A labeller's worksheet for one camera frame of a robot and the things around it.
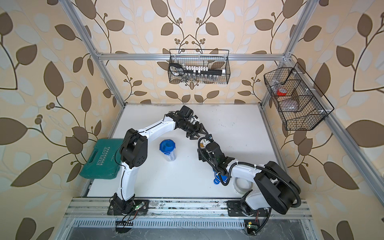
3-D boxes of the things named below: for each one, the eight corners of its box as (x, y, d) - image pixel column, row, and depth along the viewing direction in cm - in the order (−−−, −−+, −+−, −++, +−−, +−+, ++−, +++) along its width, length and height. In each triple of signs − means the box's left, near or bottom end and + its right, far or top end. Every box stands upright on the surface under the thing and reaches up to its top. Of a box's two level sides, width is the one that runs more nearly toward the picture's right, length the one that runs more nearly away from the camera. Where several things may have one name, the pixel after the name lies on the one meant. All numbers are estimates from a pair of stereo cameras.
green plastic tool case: (84, 179, 86) (77, 176, 81) (101, 143, 102) (96, 138, 97) (116, 179, 86) (111, 176, 81) (129, 143, 102) (125, 138, 97)
